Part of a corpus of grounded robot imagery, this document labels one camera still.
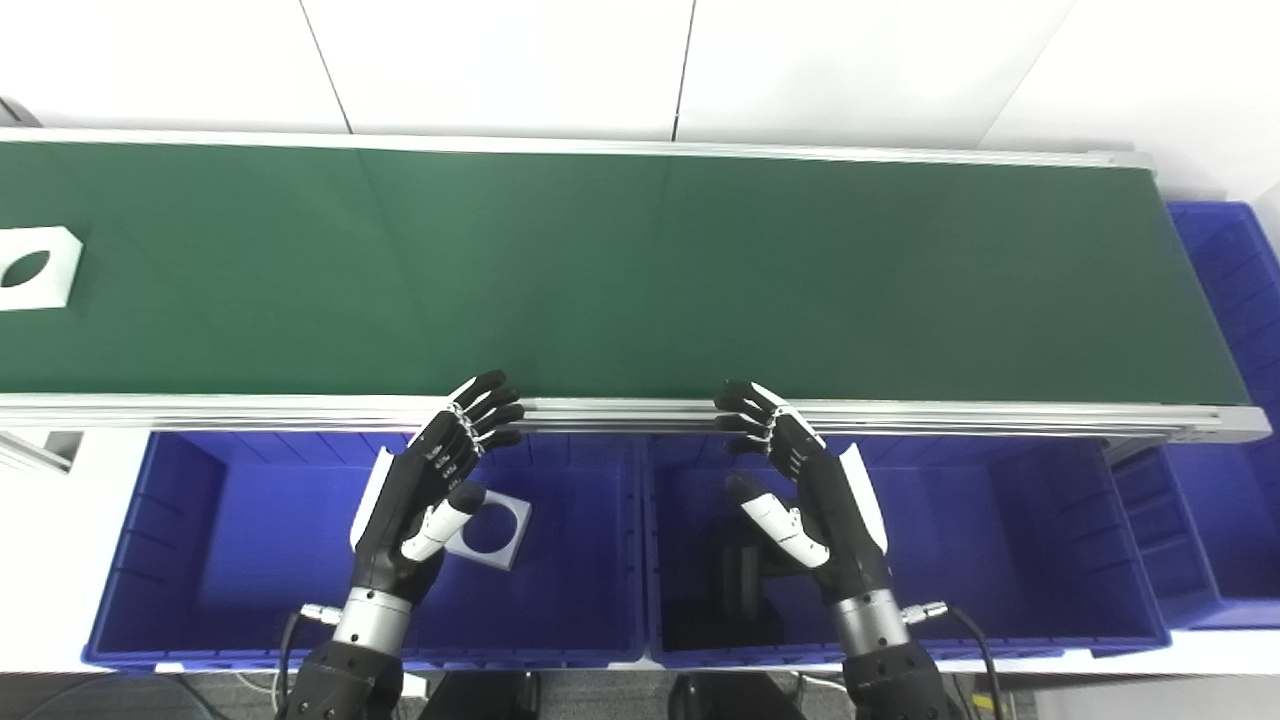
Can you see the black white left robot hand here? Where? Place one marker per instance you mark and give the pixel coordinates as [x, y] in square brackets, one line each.
[400, 505]

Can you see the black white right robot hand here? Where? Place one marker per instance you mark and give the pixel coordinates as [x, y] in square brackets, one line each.
[830, 500]

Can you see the white square part round hole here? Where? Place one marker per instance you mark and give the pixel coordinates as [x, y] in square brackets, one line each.
[62, 262]
[512, 545]

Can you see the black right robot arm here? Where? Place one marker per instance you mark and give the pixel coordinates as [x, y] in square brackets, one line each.
[890, 680]

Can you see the black part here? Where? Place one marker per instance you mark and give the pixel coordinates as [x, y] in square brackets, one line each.
[720, 600]

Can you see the blue plastic bin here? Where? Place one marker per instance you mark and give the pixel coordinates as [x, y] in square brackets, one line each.
[1230, 300]
[1000, 540]
[250, 540]

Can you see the green conveyor belt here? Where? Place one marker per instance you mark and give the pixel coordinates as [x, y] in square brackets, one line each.
[640, 270]
[620, 412]

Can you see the aluminium conveyor leg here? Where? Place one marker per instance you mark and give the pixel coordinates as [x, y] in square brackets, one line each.
[30, 452]

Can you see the black robot body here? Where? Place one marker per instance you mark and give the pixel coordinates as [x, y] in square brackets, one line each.
[480, 700]

